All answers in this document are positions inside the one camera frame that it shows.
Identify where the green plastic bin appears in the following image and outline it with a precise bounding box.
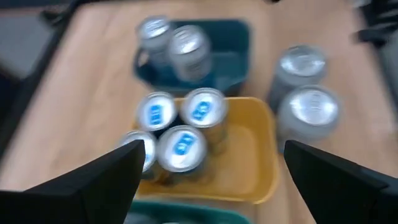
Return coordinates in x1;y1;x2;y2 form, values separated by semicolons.
124;200;253;224

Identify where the yellow plastic bin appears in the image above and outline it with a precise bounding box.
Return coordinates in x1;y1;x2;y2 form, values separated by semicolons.
132;96;280;205

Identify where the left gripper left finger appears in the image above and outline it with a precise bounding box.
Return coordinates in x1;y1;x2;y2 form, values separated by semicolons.
0;139;146;224

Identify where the blue Red Bull can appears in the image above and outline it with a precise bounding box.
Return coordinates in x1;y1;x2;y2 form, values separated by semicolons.
119;129;158;182
180;87;229;154
155;124;209;184
135;91;179;134

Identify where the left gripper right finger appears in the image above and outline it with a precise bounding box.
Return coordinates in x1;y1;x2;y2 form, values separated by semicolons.
284;139;398;224

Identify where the blue-grey plastic bin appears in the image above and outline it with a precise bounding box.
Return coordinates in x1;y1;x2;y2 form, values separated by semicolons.
132;19;251;96

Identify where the silver-top Spindrift can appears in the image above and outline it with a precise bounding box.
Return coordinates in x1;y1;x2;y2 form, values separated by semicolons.
267;45;328;110
275;84;342;154
167;24;214;83
136;15;174;68

